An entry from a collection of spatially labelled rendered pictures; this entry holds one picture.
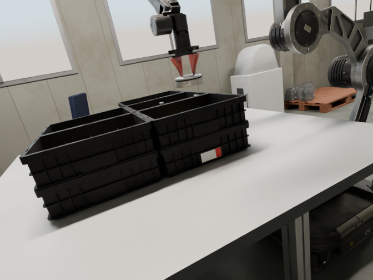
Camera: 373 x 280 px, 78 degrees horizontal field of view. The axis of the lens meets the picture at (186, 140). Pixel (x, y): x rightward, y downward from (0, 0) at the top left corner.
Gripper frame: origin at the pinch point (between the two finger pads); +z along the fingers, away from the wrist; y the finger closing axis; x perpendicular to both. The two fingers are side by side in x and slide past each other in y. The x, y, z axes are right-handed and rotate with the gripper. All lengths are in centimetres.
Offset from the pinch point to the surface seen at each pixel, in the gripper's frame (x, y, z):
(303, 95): 335, 67, 86
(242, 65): 282, -18, 21
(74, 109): 94, -168, 25
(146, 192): -27.6, -11.6, 35.1
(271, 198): -28, 29, 34
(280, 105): 290, 32, 89
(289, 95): 347, 47, 87
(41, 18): 134, -215, -74
